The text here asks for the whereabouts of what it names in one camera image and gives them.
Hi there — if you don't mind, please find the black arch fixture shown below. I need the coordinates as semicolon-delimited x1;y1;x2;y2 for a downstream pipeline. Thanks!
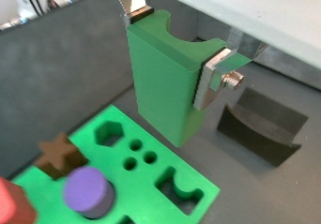
216;88;309;167

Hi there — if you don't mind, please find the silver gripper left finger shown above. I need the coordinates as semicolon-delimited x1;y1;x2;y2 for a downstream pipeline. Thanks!
117;0;153;25

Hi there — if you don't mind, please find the brown star block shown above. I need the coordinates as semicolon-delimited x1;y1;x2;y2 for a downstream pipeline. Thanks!
33;133;88;180

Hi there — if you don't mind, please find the red oblong block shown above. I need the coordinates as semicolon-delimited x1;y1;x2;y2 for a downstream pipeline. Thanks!
0;177;36;224

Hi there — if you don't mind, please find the green shape sorter board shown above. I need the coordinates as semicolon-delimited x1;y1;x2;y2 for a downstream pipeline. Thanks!
13;106;219;224

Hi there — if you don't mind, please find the green arch block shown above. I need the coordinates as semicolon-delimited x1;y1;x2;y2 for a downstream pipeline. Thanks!
127;10;226;147

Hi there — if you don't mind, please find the purple cylinder block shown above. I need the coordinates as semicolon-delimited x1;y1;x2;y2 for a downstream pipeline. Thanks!
63;166;115;219

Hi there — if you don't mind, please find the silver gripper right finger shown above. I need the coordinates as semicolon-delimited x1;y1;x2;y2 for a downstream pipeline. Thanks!
192;28;267;111

